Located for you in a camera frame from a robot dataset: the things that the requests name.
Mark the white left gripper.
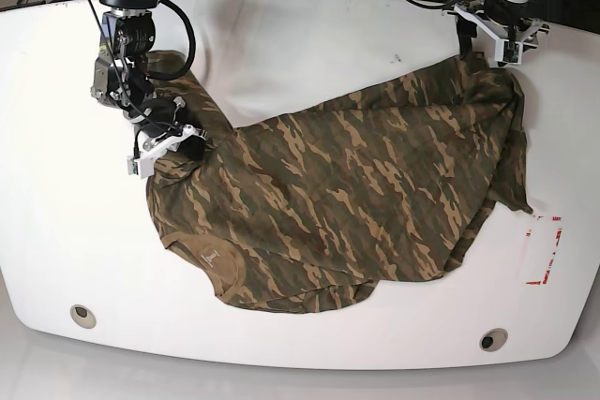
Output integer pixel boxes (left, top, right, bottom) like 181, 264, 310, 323
446, 2, 549, 66

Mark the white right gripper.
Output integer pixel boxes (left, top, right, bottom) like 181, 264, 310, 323
129, 125, 209, 179

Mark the camouflage t-shirt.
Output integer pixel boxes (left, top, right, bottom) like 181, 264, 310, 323
146, 53, 531, 314

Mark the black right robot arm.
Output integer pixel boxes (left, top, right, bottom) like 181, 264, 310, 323
91, 0, 206, 179

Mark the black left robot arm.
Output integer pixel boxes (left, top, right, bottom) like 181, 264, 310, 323
448, 0, 549, 67

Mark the red tape rectangle marking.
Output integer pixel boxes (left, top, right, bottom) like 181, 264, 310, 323
519, 215, 563, 286

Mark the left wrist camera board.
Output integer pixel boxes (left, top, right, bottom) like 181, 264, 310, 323
502, 41, 522, 65

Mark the left table cable grommet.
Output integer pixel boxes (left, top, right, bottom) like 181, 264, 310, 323
70, 304, 97, 330

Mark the table cable grommet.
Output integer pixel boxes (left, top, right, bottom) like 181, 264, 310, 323
70, 304, 97, 330
479, 328, 508, 352

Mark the right table cable grommet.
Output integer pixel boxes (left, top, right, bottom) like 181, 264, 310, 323
479, 328, 508, 352

